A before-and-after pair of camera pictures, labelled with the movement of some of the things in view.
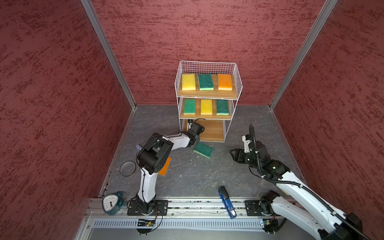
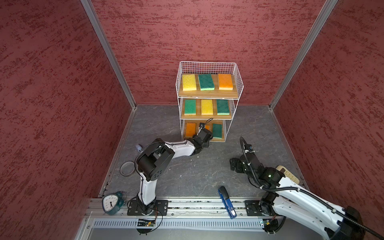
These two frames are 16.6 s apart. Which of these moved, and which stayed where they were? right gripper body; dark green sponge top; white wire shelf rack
Moved: right gripper body; dark green sponge top
Stayed: white wire shelf rack
